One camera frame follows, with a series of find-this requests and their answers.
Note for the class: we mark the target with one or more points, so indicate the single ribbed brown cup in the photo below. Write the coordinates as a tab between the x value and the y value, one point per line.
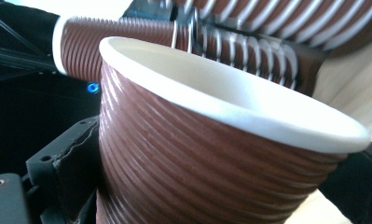
186	161

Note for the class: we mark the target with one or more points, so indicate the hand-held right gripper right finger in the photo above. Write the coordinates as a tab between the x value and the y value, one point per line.
357	183

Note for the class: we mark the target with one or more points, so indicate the blue indicator light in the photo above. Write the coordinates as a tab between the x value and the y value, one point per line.
93	87

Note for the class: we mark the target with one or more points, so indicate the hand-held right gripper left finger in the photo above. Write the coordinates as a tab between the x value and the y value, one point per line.
71	161

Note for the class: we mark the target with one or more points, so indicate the stack of brown paper cups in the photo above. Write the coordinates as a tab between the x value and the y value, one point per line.
118	43
298	18

